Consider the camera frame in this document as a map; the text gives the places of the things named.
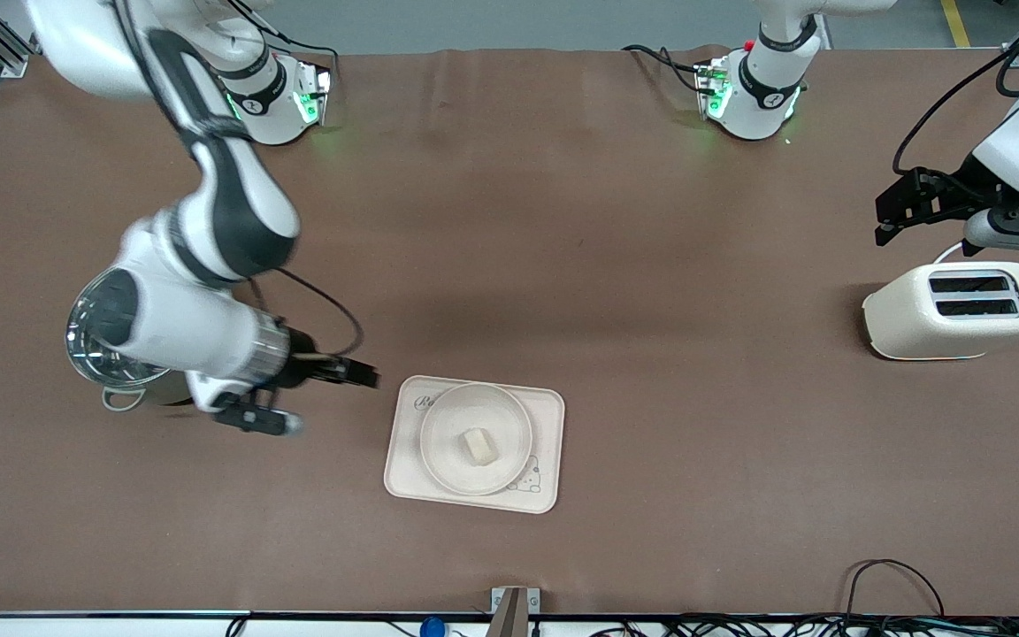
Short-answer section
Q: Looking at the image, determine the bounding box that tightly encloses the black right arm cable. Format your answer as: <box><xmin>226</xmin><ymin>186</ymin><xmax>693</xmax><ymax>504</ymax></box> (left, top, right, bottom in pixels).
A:
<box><xmin>116</xmin><ymin>0</ymin><xmax>366</xmax><ymax>359</ymax></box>

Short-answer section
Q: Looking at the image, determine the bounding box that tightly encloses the glass pot lid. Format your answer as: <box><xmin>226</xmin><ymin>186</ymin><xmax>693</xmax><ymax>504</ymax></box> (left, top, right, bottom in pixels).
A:
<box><xmin>65</xmin><ymin>270</ymin><xmax>174</xmax><ymax>390</ymax></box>

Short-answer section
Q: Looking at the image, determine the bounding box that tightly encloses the grey metal bracket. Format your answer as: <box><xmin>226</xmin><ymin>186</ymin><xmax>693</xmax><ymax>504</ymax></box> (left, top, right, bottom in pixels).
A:
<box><xmin>490</xmin><ymin>586</ymin><xmax>541</xmax><ymax>637</ymax></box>

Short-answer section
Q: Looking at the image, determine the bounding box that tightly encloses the cream rabbit print tray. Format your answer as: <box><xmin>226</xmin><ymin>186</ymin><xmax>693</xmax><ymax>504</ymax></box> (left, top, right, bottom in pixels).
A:
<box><xmin>383</xmin><ymin>375</ymin><xmax>566</xmax><ymax>515</ymax></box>

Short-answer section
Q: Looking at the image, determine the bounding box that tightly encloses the round cream plate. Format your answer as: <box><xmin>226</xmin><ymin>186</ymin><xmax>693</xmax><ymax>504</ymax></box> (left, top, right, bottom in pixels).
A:
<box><xmin>419</xmin><ymin>382</ymin><xmax>534</xmax><ymax>496</ymax></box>

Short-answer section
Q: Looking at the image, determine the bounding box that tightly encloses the black looped cable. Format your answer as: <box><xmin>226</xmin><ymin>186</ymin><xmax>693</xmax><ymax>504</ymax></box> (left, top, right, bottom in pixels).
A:
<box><xmin>841</xmin><ymin>559</ymin><xmax>948</xmax><ymax>620</ymax></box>

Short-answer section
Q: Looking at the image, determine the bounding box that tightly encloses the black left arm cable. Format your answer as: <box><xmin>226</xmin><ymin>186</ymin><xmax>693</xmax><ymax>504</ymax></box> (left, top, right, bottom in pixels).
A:
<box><xmin>892</xmin><ymin>0</ymin><xmax>1019</xmax><ymax>178</ymax></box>

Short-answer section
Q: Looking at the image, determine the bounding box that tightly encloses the black cable bundle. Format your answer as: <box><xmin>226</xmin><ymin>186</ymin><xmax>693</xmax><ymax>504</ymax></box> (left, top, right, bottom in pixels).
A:
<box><xmin>580</xmin><ymin>613</ymin><xmax>1019</xmax><ymax>637</ymax></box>

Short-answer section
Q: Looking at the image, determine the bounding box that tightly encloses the small pale bun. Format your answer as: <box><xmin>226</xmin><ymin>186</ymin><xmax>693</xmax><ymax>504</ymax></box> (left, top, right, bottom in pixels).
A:
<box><xmin>461</xmin><ymin>428</ymin><xmax>500</xmax><ymax>465</ymax></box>

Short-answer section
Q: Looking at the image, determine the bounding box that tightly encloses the cream two-slot toaster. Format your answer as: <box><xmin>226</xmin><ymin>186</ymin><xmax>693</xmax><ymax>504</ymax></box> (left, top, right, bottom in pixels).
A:
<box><xmin>862</xmin><ymin>261</ymin><xmax>1019</xmax><ymax>362</ymax></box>

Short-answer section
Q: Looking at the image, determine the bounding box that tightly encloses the black cable behind arm base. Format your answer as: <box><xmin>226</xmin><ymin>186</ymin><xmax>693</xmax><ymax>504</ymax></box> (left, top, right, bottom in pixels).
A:
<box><xmin>623</xmin><ymin>44</ymin><xmax>707</xmax><ymax>91</ymax></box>

